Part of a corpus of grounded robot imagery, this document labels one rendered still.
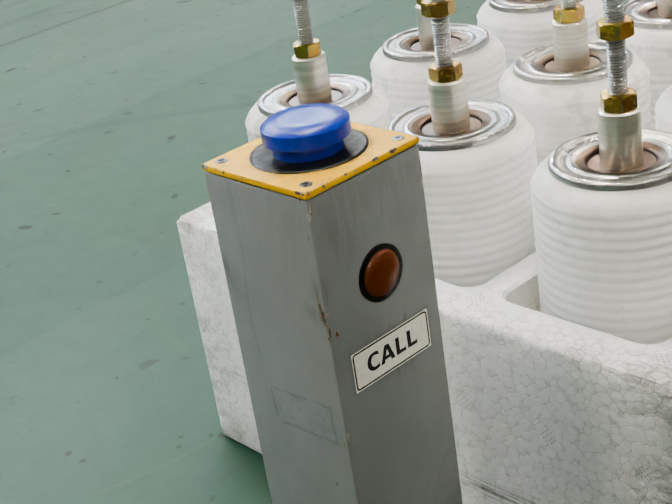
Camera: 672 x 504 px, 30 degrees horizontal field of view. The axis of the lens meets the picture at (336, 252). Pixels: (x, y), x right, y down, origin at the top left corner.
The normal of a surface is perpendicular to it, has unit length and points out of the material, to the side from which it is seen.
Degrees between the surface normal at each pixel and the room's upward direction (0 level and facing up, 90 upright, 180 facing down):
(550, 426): 90
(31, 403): 0
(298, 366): 90
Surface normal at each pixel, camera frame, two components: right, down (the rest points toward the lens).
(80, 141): -0.15, -0.89
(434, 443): 0.69, 0.22
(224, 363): -0.71, 0.40
